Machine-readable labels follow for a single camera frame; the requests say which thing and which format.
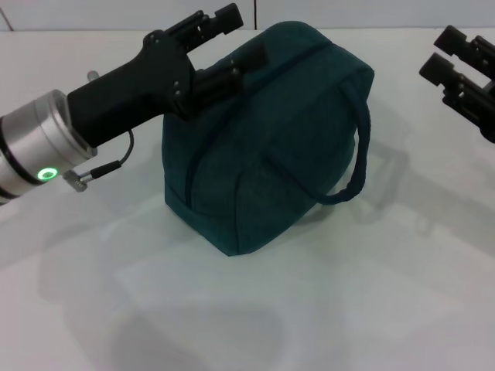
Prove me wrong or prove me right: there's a dark teal lunch bag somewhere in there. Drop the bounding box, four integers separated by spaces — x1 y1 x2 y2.
162 21 376 257

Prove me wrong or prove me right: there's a left arm cable with connector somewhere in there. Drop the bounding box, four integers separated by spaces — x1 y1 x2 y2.
63 129 135 192

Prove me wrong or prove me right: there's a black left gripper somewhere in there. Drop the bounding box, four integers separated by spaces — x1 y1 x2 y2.
67 2 271 148

